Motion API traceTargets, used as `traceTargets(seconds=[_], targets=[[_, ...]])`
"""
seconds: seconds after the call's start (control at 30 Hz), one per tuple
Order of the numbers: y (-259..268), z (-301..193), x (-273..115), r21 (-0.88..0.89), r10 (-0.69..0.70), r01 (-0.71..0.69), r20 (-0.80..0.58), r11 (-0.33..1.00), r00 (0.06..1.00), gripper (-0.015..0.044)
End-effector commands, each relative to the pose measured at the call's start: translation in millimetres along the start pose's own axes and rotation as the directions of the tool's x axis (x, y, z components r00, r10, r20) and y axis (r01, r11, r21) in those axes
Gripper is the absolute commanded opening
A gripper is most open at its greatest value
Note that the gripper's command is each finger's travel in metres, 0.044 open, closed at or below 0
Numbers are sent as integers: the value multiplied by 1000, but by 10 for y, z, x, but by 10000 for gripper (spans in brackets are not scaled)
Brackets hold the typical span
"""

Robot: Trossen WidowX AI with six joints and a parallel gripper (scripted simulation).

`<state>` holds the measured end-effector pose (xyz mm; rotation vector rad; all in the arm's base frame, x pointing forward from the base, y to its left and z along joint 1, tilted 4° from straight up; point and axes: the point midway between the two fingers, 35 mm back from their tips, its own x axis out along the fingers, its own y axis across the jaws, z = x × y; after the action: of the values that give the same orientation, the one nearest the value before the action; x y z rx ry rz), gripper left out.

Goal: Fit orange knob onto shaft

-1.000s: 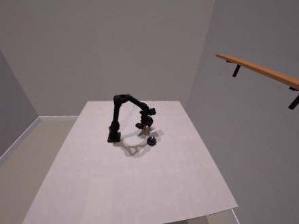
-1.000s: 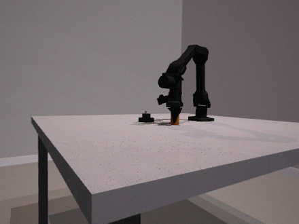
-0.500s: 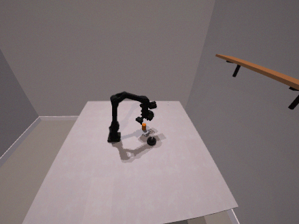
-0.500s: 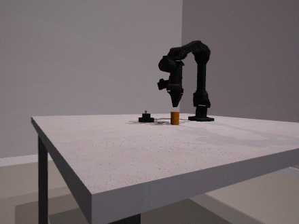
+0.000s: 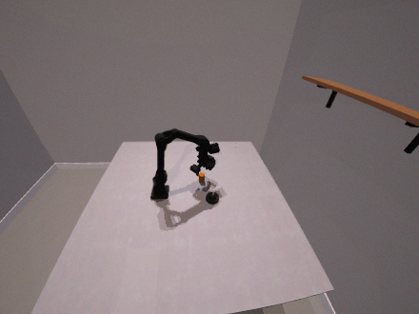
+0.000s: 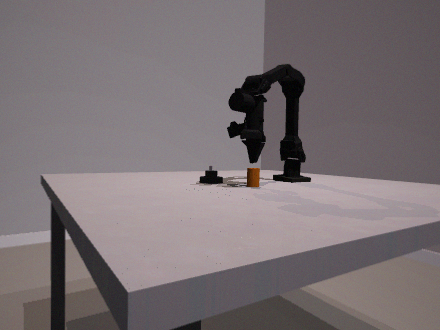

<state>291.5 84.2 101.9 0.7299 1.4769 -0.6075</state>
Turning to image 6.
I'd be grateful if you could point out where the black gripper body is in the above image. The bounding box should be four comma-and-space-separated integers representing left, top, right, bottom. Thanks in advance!
240, 114, 266, 142

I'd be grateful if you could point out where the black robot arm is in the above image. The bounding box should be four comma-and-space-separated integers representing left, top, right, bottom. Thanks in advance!
227, 64, 306, 178

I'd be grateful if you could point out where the orange knob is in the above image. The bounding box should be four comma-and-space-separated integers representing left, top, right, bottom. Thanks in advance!
247, 168, 260, 187

